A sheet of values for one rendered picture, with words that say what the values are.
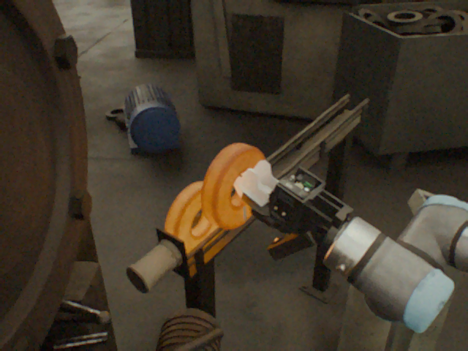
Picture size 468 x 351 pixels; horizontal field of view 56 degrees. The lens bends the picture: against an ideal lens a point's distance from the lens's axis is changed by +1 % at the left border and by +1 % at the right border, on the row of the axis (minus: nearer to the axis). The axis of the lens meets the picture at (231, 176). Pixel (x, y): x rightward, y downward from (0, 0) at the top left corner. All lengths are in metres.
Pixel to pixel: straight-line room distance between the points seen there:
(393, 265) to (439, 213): 0.19
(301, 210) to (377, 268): 0.13
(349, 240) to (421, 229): 0.18
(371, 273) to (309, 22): 2.33
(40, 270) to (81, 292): 0.30
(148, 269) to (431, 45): 1.88
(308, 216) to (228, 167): 0.15
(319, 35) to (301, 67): 0.23
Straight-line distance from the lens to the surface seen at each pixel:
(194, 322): 0.93
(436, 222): 0.80
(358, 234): 0.66
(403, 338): 1.43
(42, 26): 0.34
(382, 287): 0.66
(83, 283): 0.65
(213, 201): 0.71
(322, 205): 0.68
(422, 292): 0.66
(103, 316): 0.46
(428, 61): 2.39
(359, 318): 1.22
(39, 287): 0.34
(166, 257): 0.83
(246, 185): 0.72
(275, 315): 1.65
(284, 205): 0.68
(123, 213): 2.17
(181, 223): 0.83
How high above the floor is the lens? 1.24
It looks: 31 degrees down
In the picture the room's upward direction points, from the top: straight up
